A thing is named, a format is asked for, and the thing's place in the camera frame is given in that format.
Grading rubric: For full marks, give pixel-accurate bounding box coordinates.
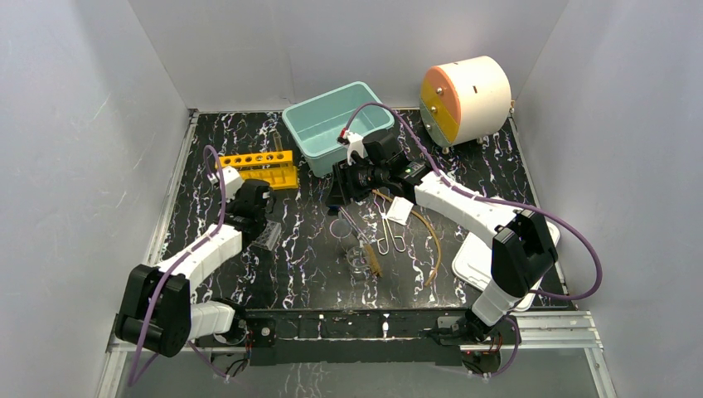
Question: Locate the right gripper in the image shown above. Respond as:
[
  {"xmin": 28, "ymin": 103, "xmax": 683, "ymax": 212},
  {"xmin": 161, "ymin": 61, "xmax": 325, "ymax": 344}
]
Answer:
[{"xmin": 324, "ymin": 156, "xmax": 388, "ymax": 207}]

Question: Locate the clear plastic well rack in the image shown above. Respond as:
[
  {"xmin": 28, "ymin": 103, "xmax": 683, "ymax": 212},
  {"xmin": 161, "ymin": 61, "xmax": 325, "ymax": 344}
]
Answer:
[{"xmin": 252, "ymin": 221, "xmax": 282, "ymax": 251}]

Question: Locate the yellow test tube rack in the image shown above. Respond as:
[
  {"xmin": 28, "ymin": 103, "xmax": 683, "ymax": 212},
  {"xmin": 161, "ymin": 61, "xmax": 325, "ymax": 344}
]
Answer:
[{"xmin": 219, "ymin": 150, "xmax": 299, "ymax": 191}]

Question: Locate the amber glass test tube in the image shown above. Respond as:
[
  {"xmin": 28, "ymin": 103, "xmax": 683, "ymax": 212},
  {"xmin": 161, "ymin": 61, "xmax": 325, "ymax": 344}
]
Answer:
[{"xmin": 273, "ymin": 131, "xmax": 284, "ymax": 152}]

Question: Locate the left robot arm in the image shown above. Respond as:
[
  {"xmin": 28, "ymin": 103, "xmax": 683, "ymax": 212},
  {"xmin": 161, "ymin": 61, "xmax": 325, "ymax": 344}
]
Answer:
[{"xmin": 114, "ymin": 179, "xmax": 273, "ymax": 357}]

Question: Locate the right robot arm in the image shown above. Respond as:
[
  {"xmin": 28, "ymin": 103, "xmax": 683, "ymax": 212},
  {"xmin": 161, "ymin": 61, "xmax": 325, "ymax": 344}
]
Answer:
[{"xmin": 325, "ymin": 129, "xmax": 558, "ymax": 343}]

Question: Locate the clear plastic funnel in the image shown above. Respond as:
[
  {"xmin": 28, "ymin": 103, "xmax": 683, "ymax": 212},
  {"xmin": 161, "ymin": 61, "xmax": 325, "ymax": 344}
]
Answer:
[{"xmin": 329, "ymin": 218, "xmax": 371, "ymax": 250}]

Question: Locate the white paper packet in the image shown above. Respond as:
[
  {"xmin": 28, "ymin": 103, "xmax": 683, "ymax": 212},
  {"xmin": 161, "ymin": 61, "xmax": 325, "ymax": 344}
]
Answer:
[{"xmin": 385, "ymin": 197, "xmax": 414, "ymax": 226}]

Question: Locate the glass beaker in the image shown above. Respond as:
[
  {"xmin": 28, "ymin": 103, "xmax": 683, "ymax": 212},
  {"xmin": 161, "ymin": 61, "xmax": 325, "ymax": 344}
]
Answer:
[{"xmin": 346, "ymin": 246, "xmax": 370, "ymax": 280}]

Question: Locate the teal plastic bin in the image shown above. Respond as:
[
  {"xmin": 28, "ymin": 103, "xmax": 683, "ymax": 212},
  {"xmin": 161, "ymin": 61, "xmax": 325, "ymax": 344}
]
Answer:
[{"xmin": 282, "ymin": 81, "xmax": 379, "ymax": 178}]

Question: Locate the brown test tube brush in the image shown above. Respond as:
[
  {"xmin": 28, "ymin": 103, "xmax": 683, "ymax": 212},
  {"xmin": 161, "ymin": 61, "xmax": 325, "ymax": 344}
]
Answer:
[{"xmin": 363, "ymin": 244, "xmax": 382, "ymax": 277}]

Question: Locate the amber rubber tubing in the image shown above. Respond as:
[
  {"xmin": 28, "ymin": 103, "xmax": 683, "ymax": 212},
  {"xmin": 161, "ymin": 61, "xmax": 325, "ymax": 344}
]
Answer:
[{"xmin": 372, "ymin": 189, "xmax": 445, "ymax": 290}]

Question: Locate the white cylindrical drawer cabinet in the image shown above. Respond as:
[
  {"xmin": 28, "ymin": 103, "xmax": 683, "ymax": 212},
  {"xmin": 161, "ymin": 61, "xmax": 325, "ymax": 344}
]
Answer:
[{"xmin": 419, "ymin": 56, "xmax": 512, "ymax": 152}]

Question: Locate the white plastic bin lid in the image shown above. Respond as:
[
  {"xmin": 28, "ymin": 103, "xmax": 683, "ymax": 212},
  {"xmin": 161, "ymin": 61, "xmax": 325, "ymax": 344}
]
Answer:
[{"xmin": 452, "ymin": 221, "xmax": 560, "ymax": 312}]

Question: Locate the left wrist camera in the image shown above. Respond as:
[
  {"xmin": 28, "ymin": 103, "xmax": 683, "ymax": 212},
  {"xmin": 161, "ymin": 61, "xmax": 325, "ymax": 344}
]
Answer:
[{"xmin": 207, "ymin": 166, "xmax": 245, "ymax": 200}]

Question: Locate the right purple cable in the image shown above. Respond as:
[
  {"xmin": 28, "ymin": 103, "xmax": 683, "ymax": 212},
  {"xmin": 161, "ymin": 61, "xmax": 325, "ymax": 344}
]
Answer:
[{"xmin": 340, "ymin": 102, "xmax": 604, "ymax": 302}]

